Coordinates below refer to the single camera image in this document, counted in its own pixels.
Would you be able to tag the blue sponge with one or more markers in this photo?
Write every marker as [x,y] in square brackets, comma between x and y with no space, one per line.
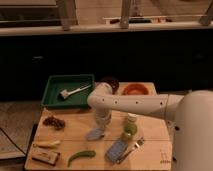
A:
[116,150]

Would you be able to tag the orange bowl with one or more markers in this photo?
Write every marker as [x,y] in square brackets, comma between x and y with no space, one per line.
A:
[135,89]

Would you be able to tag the green chili pepper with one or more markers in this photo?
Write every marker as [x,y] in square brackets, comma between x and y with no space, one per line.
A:
[86,153]

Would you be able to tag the brown box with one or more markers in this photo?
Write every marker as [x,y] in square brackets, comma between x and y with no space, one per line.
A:
[45,156]

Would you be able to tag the green plastic tray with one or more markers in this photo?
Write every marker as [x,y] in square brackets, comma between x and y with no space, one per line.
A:
[57,83]

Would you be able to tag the yellow banana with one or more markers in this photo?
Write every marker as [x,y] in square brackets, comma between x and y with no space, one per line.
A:
[46,144]

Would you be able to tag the white dish brush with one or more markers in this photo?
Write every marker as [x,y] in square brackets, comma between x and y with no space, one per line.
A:
[64,94]

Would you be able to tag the light blue towel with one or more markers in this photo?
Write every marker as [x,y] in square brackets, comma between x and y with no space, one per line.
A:
[95,134]

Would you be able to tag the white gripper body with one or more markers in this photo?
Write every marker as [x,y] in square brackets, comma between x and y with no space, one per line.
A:
[102,118]

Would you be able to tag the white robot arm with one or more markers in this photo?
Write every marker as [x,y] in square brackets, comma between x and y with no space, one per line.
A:
[192,114]

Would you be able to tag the dark maroon bowl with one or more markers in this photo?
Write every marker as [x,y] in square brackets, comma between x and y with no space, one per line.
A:
[113,82]

